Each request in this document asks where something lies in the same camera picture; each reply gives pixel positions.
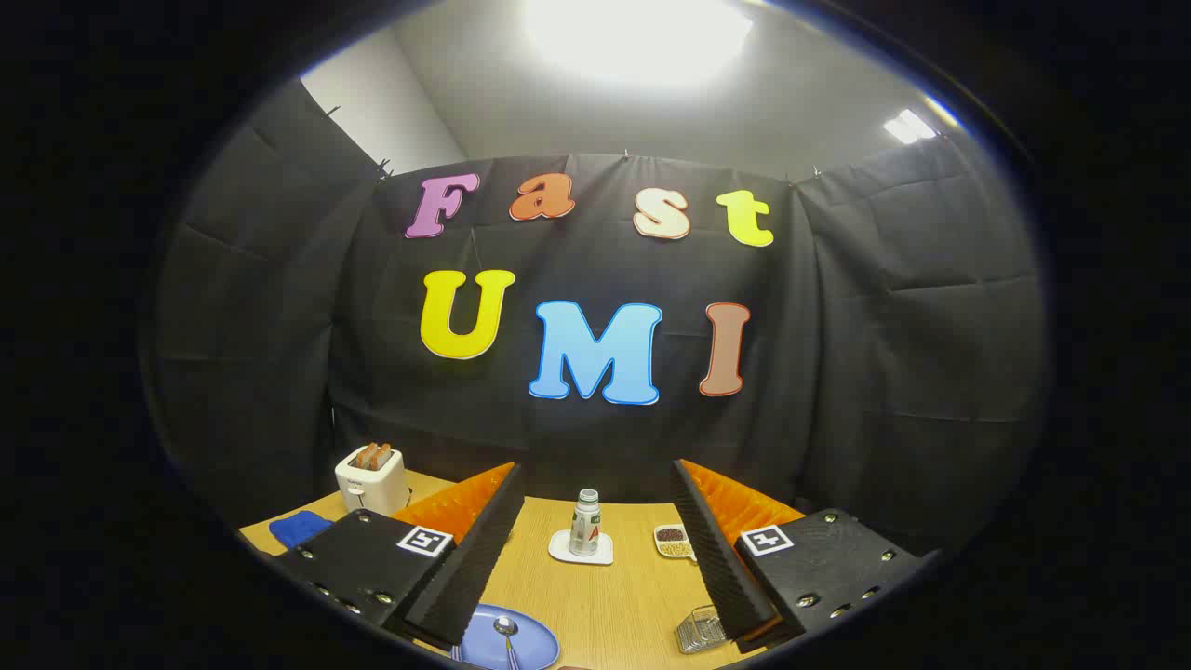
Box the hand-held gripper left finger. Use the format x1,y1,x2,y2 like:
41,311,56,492
270,461,527,648

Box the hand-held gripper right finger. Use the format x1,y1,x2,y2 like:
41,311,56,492
672,458,936,652

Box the spoon with blue checked handle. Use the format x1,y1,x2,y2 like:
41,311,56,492
493,615,524,670

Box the white divided dish with grains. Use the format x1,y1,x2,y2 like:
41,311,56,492
653,523,697,562

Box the white square coaster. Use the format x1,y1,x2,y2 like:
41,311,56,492
548,529,615,566

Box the blue round plate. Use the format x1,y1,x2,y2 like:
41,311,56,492
449,603,562,670

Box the white drink bottle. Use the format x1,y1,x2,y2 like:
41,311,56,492
569,489,602,557

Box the white toaster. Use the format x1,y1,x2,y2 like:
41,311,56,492
335,445,411,517

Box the blue folded cloth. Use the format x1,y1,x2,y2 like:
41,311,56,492
269,510,334,552

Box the small ceiling light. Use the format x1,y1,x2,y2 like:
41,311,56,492
882,109,939,145

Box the large ceiling light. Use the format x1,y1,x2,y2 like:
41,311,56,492
521,0,755,89

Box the metal wire cutlery basket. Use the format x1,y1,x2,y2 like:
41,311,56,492
675,605,729,655

